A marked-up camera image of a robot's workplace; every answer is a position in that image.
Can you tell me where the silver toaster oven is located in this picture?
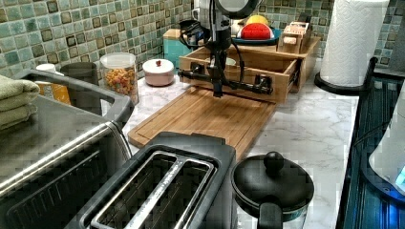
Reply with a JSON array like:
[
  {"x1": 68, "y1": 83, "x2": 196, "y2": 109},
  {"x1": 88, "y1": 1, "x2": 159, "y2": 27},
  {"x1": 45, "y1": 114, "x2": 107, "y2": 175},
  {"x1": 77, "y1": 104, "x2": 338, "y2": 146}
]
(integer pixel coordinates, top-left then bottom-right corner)
[{"x1": 0, "y1": 70, "x2": 134, "y2": 229}]

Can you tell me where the teal canister with wood lid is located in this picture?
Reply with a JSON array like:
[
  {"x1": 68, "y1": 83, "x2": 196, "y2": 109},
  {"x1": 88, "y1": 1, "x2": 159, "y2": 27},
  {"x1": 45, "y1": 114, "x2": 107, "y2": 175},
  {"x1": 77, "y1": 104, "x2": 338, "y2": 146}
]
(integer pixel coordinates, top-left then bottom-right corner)
[{"x1": 163, "y1": 29, "x2": 191, "y2": 70}]

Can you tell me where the folded beige towel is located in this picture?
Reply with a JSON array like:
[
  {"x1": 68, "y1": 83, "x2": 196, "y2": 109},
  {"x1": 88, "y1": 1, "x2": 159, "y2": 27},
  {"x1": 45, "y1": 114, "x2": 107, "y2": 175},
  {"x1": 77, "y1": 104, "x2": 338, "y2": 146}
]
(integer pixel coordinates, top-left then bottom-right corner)
[{"x1": 0, "y1": 75, "x2": 40, "y2": 130}]

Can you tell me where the clear cereal jar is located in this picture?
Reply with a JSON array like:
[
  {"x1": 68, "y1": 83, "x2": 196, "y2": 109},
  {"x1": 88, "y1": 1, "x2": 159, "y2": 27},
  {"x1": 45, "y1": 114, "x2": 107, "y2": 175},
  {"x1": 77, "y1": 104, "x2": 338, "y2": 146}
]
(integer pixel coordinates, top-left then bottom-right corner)
[{"x1": 100, "y1": 52, "x2": 139, "y2": 104}]

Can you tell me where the wooden drawer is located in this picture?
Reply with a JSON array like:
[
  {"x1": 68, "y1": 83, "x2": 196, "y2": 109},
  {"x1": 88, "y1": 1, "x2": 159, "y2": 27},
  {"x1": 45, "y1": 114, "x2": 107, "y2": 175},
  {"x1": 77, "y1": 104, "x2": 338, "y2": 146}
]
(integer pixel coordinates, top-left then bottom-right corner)
[{"x1": 180, "y1": 47, "x2": 299, "y2": 103}]

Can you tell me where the white lidded bowl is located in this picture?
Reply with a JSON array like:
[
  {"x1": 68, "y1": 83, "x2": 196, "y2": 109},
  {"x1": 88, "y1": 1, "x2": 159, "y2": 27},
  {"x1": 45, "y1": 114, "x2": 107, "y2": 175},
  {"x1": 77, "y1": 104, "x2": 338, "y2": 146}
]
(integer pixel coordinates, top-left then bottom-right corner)
[{"x1": 142, "y1": 59, "x2": 174, "y2": 87}]

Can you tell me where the toy yellow lemon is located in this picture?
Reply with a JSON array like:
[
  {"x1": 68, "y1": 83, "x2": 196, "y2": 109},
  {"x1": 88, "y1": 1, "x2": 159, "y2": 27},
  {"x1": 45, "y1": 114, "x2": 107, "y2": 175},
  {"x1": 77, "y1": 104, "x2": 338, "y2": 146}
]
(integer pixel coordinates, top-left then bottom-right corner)
[{"x1": 245, "y1": 14, "x2": 269, "y2": 26}]

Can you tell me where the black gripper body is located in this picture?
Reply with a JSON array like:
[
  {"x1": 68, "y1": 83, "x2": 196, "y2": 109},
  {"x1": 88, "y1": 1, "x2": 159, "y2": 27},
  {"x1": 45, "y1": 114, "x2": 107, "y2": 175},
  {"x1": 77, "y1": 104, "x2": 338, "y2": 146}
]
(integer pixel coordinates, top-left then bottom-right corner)
[{"x1": 208, "y1": 23, "x2": 231, "y2": 69}]

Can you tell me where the black two-slot toaster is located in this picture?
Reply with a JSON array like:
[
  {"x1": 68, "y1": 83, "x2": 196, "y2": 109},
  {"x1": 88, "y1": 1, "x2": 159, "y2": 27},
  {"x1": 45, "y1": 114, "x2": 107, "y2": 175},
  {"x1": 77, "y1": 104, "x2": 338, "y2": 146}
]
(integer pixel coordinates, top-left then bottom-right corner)
[{"x1": 64, "y1": 132, "x2": 237, "y2": 229}]

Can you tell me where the wooden organizer cabinet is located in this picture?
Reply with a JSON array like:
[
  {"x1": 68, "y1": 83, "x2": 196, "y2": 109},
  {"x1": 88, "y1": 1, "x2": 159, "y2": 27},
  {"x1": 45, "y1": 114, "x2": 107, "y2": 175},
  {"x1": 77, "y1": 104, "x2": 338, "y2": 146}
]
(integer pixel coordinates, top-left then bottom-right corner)
[{"x1": 239, "y1": 36, "x2": 321, "y2": 93}]

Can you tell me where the dark grey mug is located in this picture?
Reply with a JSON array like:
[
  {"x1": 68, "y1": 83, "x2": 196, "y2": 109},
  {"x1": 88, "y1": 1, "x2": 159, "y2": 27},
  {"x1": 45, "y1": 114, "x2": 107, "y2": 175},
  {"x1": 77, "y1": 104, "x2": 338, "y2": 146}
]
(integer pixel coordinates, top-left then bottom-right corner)
[{"x1": 60, "y1": 62, "x2": 98, "y2": 85}]

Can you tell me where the toy watermelon slice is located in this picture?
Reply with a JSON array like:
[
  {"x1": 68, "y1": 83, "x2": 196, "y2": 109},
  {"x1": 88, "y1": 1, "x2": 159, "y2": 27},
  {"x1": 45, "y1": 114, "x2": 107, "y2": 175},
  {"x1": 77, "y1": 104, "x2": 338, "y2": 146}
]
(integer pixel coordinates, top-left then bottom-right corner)
[{"x1": 237, "y1": 23, "x2": 274, "y2": 40}]

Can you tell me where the blue plate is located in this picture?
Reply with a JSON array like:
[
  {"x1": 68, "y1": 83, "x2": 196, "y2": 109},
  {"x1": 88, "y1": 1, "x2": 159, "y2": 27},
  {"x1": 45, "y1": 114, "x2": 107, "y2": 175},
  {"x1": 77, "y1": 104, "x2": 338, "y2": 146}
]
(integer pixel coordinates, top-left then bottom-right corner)
[{"x1": 232, "y1": 28, "x2": 282, "y2": 46}]

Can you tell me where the black lidded glass kettle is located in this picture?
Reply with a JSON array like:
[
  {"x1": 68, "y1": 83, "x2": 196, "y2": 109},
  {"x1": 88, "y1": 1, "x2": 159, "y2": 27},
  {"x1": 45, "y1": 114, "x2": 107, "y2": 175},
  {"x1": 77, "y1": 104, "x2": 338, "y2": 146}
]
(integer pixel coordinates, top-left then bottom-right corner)
[{"x1": 231, "y1": 152, "x2": 314, "y2": 229}]

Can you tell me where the black drawer handle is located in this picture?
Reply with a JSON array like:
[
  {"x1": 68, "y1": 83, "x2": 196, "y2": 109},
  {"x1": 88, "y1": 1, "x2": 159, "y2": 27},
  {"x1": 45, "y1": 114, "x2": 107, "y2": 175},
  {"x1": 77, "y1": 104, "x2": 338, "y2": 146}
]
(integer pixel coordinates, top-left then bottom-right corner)
[{"x1": 178, "y1": 63, "x2": 273, "y2": 94}]

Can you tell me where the paper towel roll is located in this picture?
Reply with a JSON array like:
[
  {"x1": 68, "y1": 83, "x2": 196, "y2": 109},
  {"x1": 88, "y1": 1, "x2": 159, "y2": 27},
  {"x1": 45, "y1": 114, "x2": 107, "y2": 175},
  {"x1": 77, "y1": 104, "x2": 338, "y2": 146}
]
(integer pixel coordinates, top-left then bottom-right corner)
[{"x1": 320, "y1": 0, "x2": 390, "y2": 86}]

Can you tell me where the bamboo cutting board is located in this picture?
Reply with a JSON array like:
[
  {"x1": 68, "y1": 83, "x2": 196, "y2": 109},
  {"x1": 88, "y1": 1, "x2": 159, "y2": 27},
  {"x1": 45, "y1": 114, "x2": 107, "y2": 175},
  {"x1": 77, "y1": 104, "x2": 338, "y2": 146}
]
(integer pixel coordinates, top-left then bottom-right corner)
[{"x1": 128, "y1": 87, "x2": 276, "y2": 160}]

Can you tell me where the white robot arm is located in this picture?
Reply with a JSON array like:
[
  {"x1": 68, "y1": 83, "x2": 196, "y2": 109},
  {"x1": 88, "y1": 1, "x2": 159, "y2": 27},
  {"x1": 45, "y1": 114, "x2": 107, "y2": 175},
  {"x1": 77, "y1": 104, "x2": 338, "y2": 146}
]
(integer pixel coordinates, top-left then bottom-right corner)
[{"x1": 192, "y1": 0, "x2": 262, "y2": 97}]

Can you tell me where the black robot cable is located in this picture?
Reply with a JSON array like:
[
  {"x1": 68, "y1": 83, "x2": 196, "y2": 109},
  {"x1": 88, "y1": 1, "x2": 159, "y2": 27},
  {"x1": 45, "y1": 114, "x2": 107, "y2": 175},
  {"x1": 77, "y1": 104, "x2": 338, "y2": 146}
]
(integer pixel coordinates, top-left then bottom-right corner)
[{"x1": 179, "y1": 19, "x2": 245, "y2": 89}]

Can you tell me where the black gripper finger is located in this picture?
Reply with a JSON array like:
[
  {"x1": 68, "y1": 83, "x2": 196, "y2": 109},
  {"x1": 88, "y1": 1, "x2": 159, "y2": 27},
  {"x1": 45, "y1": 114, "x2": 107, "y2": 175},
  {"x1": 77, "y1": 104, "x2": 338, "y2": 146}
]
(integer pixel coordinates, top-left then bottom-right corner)
[{"x1": 212, "y1": 66, "x2": 223, "y2": 97}]

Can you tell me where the black paper towel holder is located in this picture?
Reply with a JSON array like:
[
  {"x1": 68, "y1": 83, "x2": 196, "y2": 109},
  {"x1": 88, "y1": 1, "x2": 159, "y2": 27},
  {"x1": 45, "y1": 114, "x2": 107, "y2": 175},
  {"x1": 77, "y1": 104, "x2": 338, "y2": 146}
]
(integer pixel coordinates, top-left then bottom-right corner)
[{"x1": 314, "y1": 57, "x2": 378, "y2": 96}]

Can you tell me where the Stash tea box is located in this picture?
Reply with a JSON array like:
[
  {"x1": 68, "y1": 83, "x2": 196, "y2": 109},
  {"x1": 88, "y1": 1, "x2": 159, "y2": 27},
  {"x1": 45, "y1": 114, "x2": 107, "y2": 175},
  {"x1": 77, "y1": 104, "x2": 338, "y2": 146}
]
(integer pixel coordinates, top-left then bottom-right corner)
[{"x1": 277, "y1": 21, "x2": 312, "y2": 53}]

